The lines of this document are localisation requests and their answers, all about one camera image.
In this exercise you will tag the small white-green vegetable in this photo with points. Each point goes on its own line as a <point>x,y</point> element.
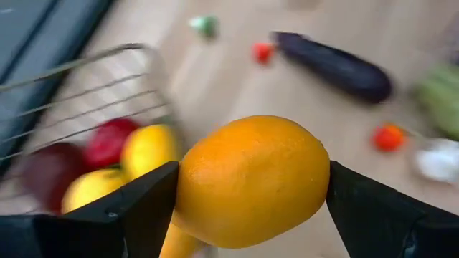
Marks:
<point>205,26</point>

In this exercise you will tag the small yellow fruit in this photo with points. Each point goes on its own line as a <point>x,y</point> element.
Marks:
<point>179,240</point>

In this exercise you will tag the large yellow fruit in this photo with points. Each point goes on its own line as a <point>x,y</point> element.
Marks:
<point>89,190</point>

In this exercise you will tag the long dark purple eggplant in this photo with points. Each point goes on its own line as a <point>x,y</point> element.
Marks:
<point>333,66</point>

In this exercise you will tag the small orange-red tomato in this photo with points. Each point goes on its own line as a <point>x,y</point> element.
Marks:
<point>389,137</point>

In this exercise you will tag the yellow lemon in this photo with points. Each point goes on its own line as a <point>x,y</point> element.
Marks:
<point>148,150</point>

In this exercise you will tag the orange bell pepper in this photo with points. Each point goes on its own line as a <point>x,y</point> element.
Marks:
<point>251,179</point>

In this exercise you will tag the dark red round fruit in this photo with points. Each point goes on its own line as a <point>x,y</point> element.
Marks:
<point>54,175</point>

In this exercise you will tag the green bell pepper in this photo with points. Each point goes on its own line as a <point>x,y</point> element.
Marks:
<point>443,104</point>

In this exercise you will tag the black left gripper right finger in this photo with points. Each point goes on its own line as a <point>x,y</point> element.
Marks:
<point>376,222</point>

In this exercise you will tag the white garlic bulb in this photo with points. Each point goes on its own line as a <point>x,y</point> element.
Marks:
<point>439,161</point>

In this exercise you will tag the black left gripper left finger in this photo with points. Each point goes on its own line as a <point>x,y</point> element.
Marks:
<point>136,215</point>

